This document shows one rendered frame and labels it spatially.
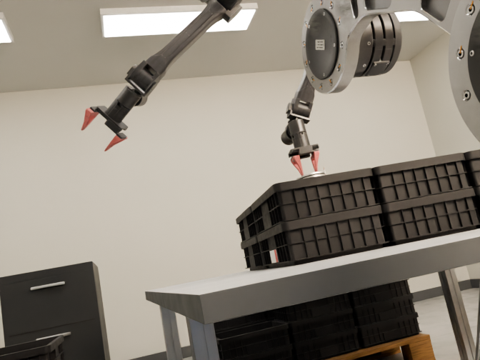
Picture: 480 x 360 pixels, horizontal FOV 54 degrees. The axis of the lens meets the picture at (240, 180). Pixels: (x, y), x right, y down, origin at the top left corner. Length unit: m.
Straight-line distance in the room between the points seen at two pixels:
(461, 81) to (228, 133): 4.45
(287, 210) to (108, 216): 3.51
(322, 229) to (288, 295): 0.67
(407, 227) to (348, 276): 0.73
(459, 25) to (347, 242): 0.83
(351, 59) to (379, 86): 5.00
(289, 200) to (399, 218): 0.32
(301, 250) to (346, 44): 0.60
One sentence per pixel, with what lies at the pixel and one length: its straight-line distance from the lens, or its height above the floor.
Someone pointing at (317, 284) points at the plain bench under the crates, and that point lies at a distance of 0.70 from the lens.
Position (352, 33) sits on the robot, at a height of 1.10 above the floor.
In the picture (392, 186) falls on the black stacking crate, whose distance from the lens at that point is 1.43.
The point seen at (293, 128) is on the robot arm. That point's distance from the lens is 1.68.
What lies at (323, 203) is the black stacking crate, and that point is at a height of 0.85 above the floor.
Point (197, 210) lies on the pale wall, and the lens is 4.76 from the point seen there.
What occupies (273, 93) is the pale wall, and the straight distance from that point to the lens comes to 5.32.
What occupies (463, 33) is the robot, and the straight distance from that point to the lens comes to 0.64.
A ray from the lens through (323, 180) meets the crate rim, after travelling 1.34.
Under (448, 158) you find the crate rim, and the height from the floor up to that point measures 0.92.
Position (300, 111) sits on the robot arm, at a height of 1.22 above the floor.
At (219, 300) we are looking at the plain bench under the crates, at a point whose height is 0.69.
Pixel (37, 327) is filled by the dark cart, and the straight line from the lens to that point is 2.63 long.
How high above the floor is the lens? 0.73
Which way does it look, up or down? 10 degrees up
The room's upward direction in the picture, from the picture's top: 11 degrees counter-clockwise
